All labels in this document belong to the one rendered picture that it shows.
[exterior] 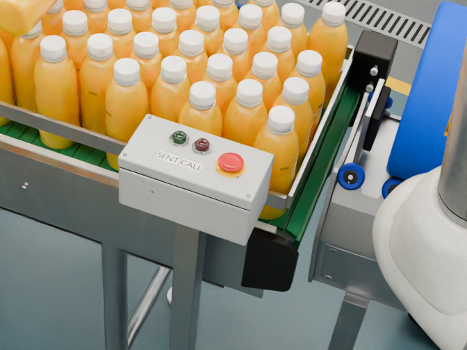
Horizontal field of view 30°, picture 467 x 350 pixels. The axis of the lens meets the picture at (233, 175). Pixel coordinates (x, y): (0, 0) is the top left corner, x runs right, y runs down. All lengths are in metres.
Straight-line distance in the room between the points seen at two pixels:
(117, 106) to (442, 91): 0.49
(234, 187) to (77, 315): 1.25
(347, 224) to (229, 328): 0.95
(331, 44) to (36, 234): 1.29
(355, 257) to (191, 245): 0.32
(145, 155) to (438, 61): 0.44
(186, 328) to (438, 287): 0.67
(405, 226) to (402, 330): 1.49
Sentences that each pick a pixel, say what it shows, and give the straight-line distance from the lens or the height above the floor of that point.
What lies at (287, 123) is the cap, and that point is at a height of 1.10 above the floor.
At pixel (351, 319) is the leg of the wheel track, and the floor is 0.58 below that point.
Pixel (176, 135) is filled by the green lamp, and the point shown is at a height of 1.11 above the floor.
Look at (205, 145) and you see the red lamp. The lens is 1.23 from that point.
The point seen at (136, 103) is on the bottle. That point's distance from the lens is 1.37.
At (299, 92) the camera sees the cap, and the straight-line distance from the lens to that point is 1.34.
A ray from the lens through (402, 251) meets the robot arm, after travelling 1.00.
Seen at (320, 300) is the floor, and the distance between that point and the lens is 2.46.
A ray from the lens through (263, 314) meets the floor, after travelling 2.40.
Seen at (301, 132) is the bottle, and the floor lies 1.04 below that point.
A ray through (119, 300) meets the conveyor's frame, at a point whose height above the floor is 0.55.
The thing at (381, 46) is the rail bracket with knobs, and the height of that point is 1.00.
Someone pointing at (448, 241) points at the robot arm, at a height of 1.30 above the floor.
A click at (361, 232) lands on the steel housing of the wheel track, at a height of 0.87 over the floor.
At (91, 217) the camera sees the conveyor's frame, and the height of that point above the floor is 0.80.
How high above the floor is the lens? 1.98
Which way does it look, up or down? 47 degrees down
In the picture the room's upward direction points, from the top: 7 degrees clockwise
